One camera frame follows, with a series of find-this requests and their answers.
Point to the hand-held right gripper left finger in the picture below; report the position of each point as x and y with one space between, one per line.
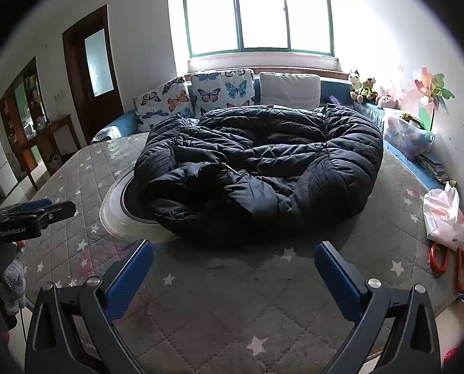
128 280

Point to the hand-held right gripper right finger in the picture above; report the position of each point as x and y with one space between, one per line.
339 280

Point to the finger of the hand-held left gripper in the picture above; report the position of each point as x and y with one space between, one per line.
33 205
58 211

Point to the black puffer jacket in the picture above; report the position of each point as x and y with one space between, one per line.
263 163

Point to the white low cabinet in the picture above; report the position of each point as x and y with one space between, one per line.
6 175

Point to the grey knitted toy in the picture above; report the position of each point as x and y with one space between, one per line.
11 284

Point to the round white tray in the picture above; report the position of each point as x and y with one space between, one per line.
113 210

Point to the wooden glass-front cabinet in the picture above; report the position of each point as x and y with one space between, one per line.
11 124

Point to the dark wooden desk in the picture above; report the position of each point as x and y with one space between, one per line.
60 124

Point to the grey star-print quilted mattress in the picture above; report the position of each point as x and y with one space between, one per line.
216 300

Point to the white plastic bag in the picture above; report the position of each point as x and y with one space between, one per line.
446 214

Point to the dark wooden door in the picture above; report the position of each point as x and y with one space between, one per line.
80 85

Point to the butterfly print pillow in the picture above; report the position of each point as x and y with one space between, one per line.
158 105
222 89

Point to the stack of cards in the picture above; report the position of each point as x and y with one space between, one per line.
434 167

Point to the clear plastic storage box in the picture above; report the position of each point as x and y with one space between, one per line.
405 134

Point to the purple cloth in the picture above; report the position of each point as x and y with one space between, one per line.
334 99

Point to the pink plush toy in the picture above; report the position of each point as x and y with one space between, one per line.
388 102

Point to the brown bear plush toy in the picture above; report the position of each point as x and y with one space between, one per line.
366 90

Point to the blue sofa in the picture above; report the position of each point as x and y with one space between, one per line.
339 87

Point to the white pillow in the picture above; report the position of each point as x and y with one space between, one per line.
290 87

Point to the panda plush toy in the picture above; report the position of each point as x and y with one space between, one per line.
354 80

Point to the artificial flower sprig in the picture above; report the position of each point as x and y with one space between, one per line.
430 89

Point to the green-framed window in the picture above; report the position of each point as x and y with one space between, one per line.
259 15

